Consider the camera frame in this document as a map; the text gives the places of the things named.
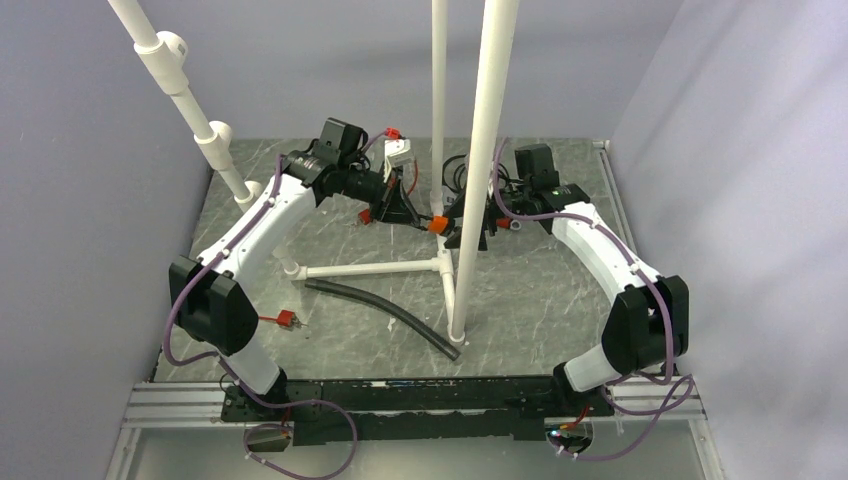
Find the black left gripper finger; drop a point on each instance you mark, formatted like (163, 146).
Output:
(399, 209)
(381, 208)

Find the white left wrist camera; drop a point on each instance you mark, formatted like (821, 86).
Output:
(397, 154)

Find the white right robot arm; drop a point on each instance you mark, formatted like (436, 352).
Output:
(648, 322)

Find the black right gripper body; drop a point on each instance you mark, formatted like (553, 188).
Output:
(512, 198)

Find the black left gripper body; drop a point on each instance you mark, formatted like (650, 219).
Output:
(373, 187)

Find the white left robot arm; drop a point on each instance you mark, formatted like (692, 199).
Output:
(209, 302)

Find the white PVC pipe frame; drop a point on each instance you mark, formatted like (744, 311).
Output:
(430, 64)

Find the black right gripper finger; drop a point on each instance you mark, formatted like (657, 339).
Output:
(489, 226)
(454, 214)

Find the short red wire connector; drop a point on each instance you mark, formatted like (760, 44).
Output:
(285, 319)

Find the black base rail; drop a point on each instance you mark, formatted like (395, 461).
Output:
(321, 411)

